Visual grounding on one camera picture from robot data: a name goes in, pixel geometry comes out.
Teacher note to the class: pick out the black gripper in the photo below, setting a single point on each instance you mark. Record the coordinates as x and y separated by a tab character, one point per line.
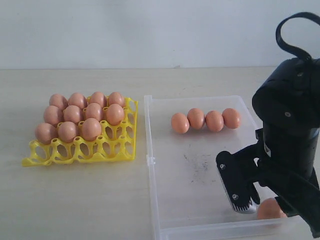
291	154

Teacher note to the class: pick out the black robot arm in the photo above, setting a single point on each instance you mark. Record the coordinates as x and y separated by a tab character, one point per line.
288	103

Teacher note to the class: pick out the clear plastic container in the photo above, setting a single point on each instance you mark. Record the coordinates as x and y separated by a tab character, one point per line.
188	201

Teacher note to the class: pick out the yellow plastic egg tray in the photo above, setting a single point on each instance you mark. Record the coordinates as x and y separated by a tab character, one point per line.
116	143

